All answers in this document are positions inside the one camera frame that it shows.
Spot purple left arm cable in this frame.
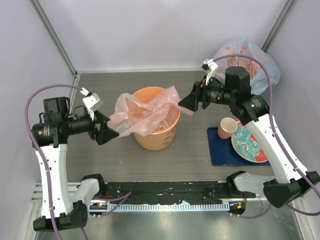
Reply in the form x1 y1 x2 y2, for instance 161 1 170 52
25 84 133 240

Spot orange plastic trash bin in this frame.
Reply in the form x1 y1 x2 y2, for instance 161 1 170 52
133 86 181 151

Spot dark blue tray mat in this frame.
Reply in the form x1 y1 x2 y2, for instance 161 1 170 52
207 127 270 167

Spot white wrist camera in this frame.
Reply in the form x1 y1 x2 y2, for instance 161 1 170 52
80 88 104 121
200 59 219 83

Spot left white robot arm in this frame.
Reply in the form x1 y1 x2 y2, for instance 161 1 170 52
31 93 119 232

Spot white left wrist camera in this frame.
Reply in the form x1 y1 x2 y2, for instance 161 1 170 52
80 88 104 121

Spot perforated aluminium rail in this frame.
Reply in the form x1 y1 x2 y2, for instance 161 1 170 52
88 201 230 215

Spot pink ceramic mug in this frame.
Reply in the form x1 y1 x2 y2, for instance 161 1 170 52
217 117 241 140

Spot floral ceramic plate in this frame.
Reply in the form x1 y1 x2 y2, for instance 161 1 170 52
231 121 268 164

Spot blue bag of pink bags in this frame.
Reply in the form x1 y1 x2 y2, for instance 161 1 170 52
213 38 281 99

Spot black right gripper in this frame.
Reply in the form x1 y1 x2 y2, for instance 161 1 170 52
179 74 236 112

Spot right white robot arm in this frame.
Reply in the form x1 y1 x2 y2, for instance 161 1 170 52
178 66 320 208

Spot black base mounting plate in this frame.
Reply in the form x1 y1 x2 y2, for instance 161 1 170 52
96 181 256 205

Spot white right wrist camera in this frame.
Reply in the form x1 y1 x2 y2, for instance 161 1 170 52
200 59 219 83

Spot pink translucent trash bag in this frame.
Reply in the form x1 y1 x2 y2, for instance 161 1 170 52
107 86 180 138

